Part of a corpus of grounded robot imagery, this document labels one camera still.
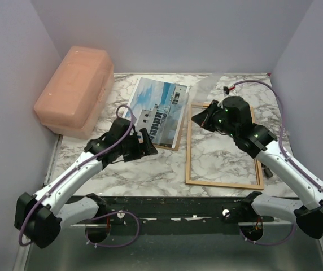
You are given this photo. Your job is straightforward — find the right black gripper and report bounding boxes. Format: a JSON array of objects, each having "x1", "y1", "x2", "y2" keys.
[{"x1": 192, "y1": 99, "x2": 238, "y2": 138}]

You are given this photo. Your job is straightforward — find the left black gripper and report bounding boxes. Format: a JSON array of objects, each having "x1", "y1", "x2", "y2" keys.
[{"x1": 117, "y1": 128, "x2": 157, "y2": 163}]

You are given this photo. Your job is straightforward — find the clear acrylic sheet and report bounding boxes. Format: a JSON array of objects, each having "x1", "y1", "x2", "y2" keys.
[{"x1": 188, "y1": 72, "x2": 224, "y2": 104}]

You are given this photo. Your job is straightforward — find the photo of white building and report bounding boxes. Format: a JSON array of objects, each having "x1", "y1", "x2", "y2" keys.
[{"x1": 123, "y1": 77, "x2": 190, "y2": 151}]

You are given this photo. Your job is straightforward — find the brown wooden picture frame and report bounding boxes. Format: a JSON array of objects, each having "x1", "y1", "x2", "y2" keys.
[{"x1": 185, "y1": 103, "x2": 265, "y2": 190}]

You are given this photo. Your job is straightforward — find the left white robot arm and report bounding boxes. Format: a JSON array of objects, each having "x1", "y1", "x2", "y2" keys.
[{"x1": 14, "y1": 117, "x2": 158, "y2": 248}]

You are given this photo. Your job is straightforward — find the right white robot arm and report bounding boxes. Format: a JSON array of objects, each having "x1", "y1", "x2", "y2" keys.
[{"x1": 190, "y1": 96, "x2": 323, "y2": 239}]

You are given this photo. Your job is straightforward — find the small black tool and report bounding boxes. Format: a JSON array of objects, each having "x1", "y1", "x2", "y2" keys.
[{"x1": 262, "y1": 164, "x2": 273, "y2": 178}]

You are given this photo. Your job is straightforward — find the pink translucent plastic storage box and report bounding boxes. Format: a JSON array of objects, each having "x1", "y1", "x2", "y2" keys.
[{"x1": 34, "y1": 46, "x2": 114, "y2": 139}]

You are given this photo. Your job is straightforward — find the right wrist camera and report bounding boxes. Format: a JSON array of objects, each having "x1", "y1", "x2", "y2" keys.
[{"x1": 223, "y1": 84, "x2": 235, "y2": 96}]

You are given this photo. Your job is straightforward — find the aluminium extrusion frame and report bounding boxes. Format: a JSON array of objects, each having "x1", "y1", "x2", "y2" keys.
[{"x1": 11, "y1": 72, "x2": 323, "y2": 271}]

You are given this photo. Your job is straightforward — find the black mounting base rail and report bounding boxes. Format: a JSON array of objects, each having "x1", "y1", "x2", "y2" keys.
[{"x1": 83, "y1": 194, "x2": 273, "y2": 236}]

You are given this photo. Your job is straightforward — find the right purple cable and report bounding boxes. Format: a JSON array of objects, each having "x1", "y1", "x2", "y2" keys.
[{"x1": 229, "y1": 80, "x2": 323, "y2": 246}]

